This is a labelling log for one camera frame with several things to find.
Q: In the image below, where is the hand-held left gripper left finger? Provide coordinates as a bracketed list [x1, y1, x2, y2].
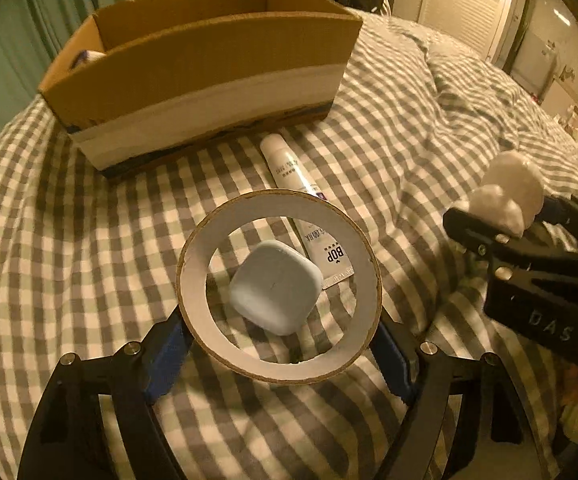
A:
[16, 307, 196, 480]

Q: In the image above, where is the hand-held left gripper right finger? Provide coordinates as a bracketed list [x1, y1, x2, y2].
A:
[369, 317, 562, 480]

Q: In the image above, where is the white rounded soft object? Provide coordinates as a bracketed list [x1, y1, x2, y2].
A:
[469, 151, 546, 238]

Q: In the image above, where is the cardboard tape roll ring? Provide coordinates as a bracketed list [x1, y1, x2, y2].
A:
[176, 189, 384, 386]

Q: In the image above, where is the light blue earbuds case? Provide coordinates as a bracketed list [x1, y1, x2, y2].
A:
[229, 240, 326, 337]

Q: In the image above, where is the white squeeze tube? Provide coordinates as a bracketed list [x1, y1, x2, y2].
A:
[260, 133, 357, 289]

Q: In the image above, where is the cardboard box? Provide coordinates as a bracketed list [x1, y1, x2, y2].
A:
[38, 0, 364, 180]

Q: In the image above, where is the grey white checkered blanket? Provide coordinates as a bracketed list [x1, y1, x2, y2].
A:
[0, 10, 578, 480]

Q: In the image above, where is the cluttered shelf unit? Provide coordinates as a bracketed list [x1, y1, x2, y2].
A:
[504, 0, 578, 168]

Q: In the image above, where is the white louvered cabinet door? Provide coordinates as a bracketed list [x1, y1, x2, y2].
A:
[418, 0, 520, 61]

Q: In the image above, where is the white item with blue edge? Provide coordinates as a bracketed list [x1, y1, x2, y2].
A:
[71, 50, 108, 69]

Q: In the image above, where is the green curtain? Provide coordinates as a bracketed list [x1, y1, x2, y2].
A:
[0, 0, 152, 171]

